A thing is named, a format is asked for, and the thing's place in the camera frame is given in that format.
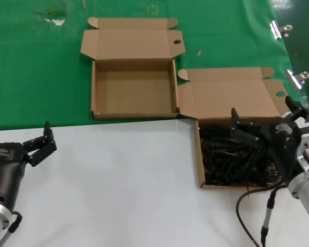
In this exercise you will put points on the short flat wooden stick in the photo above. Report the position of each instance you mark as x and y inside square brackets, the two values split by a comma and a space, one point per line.
[199, 52]

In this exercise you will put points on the thin wooden stick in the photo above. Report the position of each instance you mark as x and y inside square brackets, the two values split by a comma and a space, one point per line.
[84, 3]

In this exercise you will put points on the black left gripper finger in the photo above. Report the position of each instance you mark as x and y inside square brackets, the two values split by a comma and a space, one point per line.
[42, 154]
[48, 132]

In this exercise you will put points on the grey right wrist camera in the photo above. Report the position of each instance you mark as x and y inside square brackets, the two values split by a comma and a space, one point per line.
[307, 126]

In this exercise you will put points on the green table cloth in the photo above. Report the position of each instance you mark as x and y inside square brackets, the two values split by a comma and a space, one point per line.
[28, 77]

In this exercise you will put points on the empty open cardboard box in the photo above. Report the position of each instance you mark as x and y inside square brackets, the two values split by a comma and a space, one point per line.
[134, 87]

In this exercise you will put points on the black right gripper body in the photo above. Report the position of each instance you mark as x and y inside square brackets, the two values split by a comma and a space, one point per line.
[283, 144]

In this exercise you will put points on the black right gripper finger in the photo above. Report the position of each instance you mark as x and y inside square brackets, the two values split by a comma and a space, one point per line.
[300, 110]
[247, 131]

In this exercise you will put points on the silver binder clip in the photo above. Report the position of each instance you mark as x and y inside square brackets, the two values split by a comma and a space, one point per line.
[275, 29]
[293, 79]

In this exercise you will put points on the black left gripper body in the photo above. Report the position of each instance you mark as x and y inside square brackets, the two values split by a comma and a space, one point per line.
[5, 167]

